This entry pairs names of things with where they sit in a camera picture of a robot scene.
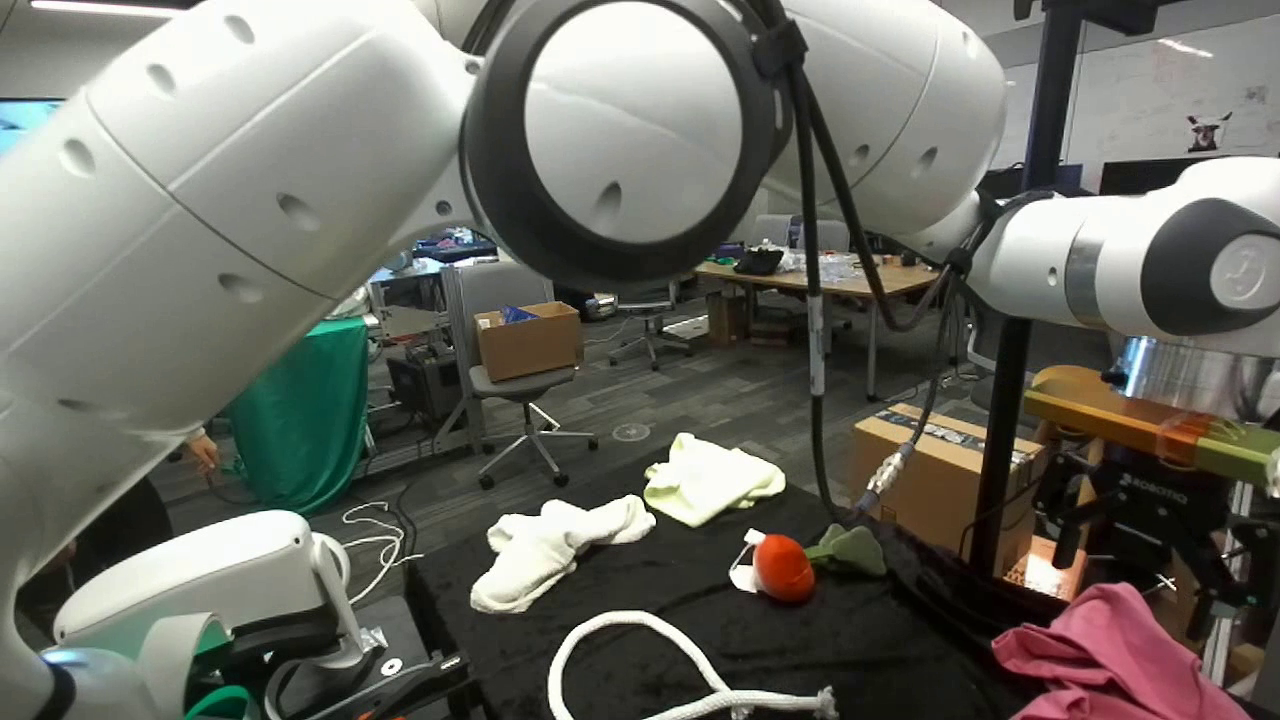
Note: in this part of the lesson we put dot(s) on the pink cloth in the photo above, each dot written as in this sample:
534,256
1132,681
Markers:
1121,655

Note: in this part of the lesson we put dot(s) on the cartoon wall sticker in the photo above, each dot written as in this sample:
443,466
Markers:
1206,131

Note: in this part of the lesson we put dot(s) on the black base clamp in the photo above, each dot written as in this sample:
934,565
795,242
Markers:
361,681

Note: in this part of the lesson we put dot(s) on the black crate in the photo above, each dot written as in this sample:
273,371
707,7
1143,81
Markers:
427,381

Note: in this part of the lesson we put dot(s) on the white towel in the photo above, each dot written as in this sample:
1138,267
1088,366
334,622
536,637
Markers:
545,545

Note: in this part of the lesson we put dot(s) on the red plush toy green leaf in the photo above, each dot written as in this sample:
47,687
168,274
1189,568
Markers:
787,568

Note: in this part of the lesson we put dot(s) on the white metal frame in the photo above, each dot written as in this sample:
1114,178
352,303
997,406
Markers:
1229,640

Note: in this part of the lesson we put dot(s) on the black tablecloth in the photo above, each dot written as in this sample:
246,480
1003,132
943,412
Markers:
824,640

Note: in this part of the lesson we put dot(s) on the tall metal stand pole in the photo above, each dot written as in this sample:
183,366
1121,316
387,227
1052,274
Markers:
1021,442

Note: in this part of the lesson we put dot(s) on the small open cardboard box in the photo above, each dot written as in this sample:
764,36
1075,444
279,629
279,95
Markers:
528,346

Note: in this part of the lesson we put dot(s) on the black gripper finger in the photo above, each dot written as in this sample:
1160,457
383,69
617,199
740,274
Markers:
1242,587
1075,512

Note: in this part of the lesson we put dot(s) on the ceiling light strip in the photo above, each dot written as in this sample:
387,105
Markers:
95,7

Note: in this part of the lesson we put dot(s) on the green draped cloth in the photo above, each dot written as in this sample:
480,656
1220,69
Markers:
300,412

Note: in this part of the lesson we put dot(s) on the light wooden desk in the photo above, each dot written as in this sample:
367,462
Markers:
852,279

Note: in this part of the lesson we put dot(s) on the cardboard box black tape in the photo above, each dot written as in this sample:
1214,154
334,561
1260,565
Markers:
944,474

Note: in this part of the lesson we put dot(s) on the light green towel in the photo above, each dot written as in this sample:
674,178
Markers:
707,480

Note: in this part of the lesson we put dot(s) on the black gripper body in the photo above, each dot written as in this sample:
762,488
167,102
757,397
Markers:
1174,507

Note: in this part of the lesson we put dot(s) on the green plastic piece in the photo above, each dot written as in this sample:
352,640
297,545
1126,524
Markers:
222,681

